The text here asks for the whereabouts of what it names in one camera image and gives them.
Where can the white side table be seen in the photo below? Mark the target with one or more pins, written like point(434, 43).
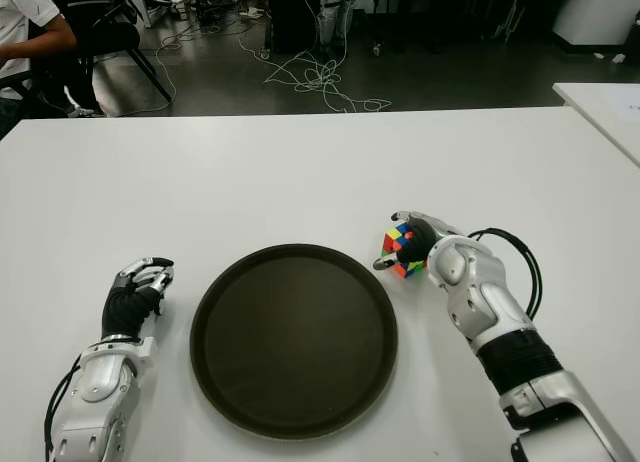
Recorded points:
point(605, 112)

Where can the tall black cabinet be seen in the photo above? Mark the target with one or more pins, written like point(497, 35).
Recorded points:
point(292, 17)

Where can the black office chair armrest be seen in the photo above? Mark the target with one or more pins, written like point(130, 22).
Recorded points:
point(15, 84)

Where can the dark brown round plate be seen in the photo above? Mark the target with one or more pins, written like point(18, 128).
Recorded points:
point(295, 342)

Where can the white pedestal cabinet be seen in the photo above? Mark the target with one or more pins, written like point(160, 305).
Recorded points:
point(595, 12)

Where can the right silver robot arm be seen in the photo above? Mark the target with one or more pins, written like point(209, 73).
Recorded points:
point(480, 282)

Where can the black trousered leg white shoe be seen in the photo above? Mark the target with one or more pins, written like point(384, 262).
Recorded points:
point(75, 77)

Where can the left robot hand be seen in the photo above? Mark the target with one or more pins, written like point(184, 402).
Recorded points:
point(125, 312)

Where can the black chair with slanted legs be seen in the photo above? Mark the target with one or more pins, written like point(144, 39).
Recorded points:
point(115, 37)

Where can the multicolour Rubik's cube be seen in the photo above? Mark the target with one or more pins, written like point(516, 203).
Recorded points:
point(395, 239)

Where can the white power strip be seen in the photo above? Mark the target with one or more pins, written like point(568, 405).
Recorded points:
point(251, 14)

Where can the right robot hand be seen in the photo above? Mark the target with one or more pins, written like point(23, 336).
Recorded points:
point(422, 237)

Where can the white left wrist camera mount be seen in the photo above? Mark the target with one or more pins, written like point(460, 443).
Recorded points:
point(147, 347)

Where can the seated person white shirt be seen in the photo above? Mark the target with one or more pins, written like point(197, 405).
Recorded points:
point(20, 22)

